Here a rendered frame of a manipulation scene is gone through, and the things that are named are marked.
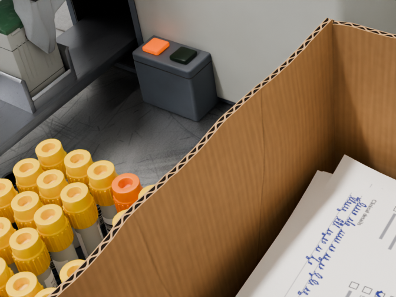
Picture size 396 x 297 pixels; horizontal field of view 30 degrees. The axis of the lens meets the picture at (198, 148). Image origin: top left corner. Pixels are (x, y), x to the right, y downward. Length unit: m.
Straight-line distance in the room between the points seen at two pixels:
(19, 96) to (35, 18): 0.07
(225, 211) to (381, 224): 0.09
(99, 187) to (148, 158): 0.18
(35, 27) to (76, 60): 0.09
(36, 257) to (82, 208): 0.04
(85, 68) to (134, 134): 0.07
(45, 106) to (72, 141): 0.04
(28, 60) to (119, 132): 0.09
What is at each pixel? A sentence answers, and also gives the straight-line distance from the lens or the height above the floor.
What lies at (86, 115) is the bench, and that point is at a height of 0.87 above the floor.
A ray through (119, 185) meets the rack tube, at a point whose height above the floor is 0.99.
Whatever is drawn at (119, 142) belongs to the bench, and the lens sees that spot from 0.59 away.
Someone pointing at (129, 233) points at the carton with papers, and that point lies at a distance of 0.32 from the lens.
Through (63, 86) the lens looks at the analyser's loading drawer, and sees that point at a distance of 0.59.
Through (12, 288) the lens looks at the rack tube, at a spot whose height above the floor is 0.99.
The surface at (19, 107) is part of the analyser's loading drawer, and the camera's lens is 0.59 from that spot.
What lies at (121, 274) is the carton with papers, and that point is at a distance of 0.33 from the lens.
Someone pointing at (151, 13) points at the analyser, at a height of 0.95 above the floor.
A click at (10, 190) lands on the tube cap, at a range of 0.40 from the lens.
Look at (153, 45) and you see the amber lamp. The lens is 0.59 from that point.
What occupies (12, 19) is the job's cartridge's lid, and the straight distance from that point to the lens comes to 0.56.
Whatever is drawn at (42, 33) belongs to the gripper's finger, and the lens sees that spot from 0.55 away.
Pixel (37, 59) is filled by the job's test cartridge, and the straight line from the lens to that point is 0.57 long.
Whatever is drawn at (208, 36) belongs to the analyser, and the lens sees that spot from 0.57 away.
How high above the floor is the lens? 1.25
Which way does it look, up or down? 41 degrees down
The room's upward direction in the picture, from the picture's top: 10 degrees counter-clockwise
